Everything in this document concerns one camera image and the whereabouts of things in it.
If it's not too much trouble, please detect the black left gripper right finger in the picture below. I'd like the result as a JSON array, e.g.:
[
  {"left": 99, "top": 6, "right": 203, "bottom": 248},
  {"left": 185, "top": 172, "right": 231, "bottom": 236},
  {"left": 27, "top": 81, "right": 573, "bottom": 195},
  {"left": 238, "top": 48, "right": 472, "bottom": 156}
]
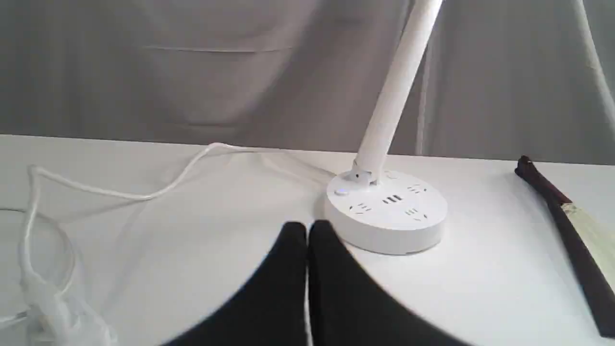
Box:
[{"left": 307, "top": 220, "right": 464, "bottom": 346}]

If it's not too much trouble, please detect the white desk lamp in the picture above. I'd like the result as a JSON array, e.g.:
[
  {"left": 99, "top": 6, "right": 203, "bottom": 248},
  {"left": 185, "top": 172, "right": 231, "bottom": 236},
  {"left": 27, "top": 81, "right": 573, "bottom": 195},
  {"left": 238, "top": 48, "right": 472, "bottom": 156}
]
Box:
[{"left": 323, "top": 0, "right": 448, "bottom": 255}]

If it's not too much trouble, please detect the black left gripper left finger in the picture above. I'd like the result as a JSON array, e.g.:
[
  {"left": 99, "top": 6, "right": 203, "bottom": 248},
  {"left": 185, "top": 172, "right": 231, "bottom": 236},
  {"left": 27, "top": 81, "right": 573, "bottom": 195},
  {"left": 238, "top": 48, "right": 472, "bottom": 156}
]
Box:
[{"left": 167, "top": 222, "right": 308, "bottom": 346}]

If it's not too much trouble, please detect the white power cable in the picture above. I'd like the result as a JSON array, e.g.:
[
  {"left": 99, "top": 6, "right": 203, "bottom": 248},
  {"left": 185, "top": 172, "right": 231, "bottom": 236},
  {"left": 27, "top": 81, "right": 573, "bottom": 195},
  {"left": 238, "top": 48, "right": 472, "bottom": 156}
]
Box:
[{"left": 0, "top": 143, "right": 337, "bottom": 346}]

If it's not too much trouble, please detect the folding paper fan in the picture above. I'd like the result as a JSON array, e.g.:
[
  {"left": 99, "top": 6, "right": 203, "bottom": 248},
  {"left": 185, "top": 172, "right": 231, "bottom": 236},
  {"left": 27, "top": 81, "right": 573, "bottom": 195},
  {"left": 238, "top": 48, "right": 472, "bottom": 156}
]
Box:
[{"left": 514, "top": 155, "right": 615, "bottom": 339}]

